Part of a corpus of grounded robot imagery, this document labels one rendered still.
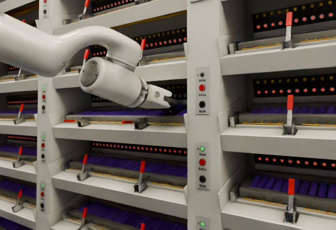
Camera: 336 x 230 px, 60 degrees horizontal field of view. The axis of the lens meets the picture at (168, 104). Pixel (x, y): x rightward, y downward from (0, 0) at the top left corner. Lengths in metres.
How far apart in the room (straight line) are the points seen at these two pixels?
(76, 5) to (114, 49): 0.69
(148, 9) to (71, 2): 0.50
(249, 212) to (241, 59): 0.37
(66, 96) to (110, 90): 0.59
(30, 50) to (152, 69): 0.37
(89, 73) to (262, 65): 0.40
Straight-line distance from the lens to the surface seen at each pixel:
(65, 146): 1.25
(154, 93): 0.76
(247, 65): 0.73
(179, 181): 0.90
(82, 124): 1.08
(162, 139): 0.84
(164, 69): 0.84
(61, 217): 1.30
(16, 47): 0.62
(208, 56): 0.76
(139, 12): 0.94
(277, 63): 0.71
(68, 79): 1.14
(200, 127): 0.76
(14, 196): 1.63
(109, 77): 0.65
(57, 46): 0.64
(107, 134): 0.98
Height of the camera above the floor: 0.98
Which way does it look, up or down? 2 degrees up
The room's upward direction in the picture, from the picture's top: straight up
